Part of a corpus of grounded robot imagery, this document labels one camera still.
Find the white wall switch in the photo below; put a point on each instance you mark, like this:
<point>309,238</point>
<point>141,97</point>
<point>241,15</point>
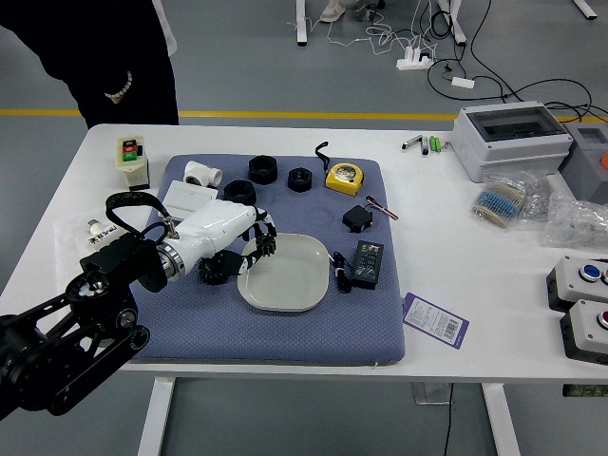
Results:
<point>190,195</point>

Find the large black hex nut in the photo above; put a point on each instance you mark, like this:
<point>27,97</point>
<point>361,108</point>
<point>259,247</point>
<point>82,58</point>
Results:
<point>240,190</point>
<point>262,170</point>

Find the black digital display module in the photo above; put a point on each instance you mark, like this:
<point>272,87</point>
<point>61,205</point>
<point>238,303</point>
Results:
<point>366,263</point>

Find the white power adapter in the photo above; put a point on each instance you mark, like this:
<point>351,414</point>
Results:
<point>462,82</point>

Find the big black gear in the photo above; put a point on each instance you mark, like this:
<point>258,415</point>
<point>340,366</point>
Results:
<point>209,274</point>

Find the bag of blue resistors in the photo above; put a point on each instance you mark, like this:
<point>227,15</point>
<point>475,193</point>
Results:
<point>499,202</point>

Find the bubble wrap bag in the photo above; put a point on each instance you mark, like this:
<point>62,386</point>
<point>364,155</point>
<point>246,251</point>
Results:
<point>577,221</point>

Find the green battery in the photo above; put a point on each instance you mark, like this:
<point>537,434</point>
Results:
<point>432,144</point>
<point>437,143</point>

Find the metal bracket under table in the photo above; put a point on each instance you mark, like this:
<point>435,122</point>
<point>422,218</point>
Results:
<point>430,393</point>

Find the white background desk leg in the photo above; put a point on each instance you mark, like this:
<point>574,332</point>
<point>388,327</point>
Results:
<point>455,24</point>
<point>301,24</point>
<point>585,9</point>

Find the white table leg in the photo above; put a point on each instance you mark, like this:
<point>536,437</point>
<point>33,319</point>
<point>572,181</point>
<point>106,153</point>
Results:
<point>156,418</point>
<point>501,418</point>

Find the clear bag of small parts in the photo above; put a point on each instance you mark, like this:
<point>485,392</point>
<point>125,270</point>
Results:
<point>537,197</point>

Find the white pipe tee fitting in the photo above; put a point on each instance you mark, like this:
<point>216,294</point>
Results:
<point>202,173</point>

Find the white plastic bag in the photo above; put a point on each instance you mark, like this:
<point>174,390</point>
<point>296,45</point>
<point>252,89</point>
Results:
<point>71,247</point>

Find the person's shoe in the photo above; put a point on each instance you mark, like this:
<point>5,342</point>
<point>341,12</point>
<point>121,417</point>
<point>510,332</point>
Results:
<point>332,12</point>

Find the person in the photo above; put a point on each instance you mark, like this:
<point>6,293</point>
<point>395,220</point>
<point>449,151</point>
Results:
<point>95,47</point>

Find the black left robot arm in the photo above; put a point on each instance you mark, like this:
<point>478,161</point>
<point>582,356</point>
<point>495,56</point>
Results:
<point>109,261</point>

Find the black servo motor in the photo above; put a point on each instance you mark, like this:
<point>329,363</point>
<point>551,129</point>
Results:
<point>357,219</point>

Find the blue push-button box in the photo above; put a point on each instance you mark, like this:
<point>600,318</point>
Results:
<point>577,282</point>

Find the white square plate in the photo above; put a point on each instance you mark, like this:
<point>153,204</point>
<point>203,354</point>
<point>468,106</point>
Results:
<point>294,280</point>

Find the red push-button box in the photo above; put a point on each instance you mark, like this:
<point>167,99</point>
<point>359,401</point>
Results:
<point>586,330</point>

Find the grey electrical enclosure box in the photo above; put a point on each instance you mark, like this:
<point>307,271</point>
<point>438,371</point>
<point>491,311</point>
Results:
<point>513,147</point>

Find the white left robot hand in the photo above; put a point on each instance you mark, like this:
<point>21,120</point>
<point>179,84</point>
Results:
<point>214,223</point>

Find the cream red-green switch box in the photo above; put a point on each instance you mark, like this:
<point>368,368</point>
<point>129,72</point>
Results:
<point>133,164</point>

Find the white power strip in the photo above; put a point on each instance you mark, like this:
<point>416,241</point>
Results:
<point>413,59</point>

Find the small black hex nut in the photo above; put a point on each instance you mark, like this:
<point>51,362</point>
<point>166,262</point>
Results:
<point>299,179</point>

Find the grey box with orange button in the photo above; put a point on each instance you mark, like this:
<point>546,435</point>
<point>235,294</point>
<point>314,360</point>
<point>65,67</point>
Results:
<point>589,166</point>

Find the yellow tape measure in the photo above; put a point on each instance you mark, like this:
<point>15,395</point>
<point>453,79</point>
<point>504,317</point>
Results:
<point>344,178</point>

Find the grey marker pen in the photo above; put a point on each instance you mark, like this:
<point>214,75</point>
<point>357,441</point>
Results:
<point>424,146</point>

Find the purple tag card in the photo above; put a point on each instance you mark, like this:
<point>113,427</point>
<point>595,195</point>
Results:
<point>434,314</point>

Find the desk control panel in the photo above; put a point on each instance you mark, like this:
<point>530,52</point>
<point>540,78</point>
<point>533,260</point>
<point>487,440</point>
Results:
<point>584,390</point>

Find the blue-grey cushion mat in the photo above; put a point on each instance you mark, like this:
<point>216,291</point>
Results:
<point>285,332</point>

